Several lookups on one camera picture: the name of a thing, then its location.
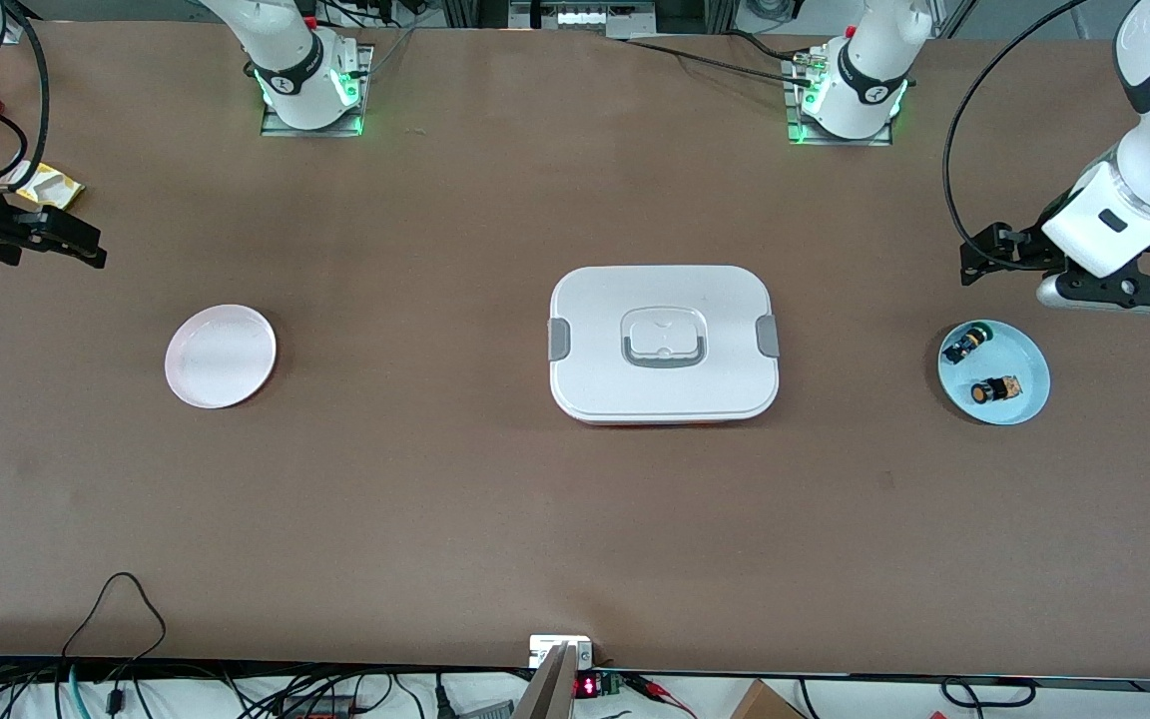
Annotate orange push-button switch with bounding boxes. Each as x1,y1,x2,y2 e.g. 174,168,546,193
970,374,1025,406

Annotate brown cardboard box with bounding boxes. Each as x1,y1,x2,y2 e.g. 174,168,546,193
730,679,808,719

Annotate yellow snack packet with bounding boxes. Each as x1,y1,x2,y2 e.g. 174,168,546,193
11,162,87,213

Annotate small black blue toy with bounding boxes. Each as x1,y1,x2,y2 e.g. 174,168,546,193
942,323,995,365

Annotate light blue round plate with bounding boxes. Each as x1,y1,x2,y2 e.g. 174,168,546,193
937,320,1051,426

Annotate pink round plate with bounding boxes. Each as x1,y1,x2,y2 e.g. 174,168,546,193
165,305,278,410

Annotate white power strip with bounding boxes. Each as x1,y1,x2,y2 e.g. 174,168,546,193
510,0,658,36

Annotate small white mounting block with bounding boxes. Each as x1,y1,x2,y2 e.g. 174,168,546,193
529,635,594,670

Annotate grey aluminium bar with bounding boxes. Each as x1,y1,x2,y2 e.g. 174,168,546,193
513,644,581,719

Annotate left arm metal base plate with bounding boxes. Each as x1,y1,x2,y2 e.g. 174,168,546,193
783,55,895,148

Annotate aluminium frame profile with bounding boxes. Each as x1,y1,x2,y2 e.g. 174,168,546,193
0,0,43,43

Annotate black looped cable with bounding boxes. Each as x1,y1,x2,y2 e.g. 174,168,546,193
61,571,168,668

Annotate black cable on table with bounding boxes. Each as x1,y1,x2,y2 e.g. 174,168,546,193
620,38,816,89

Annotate white lunch box grey handle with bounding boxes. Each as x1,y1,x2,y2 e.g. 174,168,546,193
548,265,781,427

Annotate black coiled cable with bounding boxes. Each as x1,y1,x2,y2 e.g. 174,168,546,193
939,677,1037,710

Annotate red clip wires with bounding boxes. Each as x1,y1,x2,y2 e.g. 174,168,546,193
625,674,698,718

